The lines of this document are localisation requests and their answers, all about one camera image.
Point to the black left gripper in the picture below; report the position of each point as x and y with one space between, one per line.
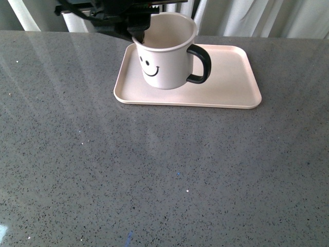
121 19

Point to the white smiley mug black handle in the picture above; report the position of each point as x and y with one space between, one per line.
168 55

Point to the beige rectangular plastic tray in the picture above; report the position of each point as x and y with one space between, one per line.
231 84

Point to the white pleated curtain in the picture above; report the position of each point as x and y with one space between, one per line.
268 19

